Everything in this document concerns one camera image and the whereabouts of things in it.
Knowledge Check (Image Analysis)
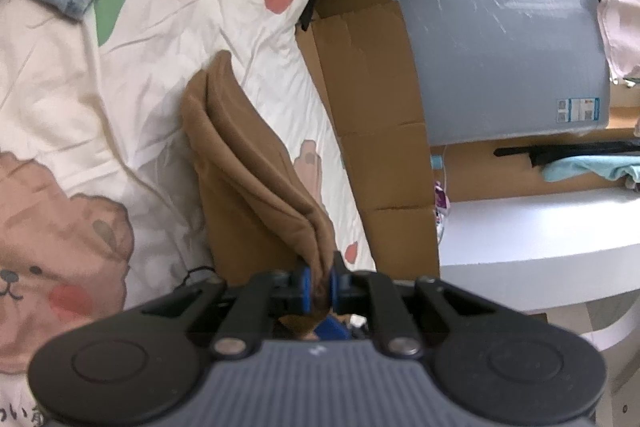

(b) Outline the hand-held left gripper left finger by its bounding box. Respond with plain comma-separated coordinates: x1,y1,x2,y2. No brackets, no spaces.
142,264,315,358

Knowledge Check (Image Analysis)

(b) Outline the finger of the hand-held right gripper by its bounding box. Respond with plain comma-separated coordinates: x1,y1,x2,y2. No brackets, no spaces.
315,314,352,342

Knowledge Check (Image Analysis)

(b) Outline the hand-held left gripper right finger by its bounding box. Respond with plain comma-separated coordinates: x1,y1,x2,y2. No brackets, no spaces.
327,252,501,358

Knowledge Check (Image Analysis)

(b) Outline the brown t-shirt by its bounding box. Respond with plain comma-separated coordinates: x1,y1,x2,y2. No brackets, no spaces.
181,51,337,338

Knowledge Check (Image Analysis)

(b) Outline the white purple detergent pouch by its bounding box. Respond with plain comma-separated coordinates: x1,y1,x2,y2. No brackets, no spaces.
432,182,451,243

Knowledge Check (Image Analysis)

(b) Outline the tall cardboard sheet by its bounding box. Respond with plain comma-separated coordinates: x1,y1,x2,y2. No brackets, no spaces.
430,107,640,202

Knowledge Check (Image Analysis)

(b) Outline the folded cardboard sheet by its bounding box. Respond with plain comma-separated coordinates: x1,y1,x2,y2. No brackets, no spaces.
295,0,441,280

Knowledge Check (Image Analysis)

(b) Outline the cream bear print blanket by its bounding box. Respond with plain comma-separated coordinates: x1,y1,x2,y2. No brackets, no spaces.
0,0,378,427

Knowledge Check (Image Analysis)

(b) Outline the teal cloth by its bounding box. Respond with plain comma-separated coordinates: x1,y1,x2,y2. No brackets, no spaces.
542,155,640,188

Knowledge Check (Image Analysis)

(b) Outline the grey washing machine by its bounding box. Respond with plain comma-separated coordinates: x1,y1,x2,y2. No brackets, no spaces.
392,0,612,148

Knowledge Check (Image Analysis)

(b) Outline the pink garment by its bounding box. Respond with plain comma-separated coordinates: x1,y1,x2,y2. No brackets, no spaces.
597,0,640,88

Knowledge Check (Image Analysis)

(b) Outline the black hanging strap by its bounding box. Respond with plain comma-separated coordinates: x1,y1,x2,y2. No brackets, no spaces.
494,139,640,168

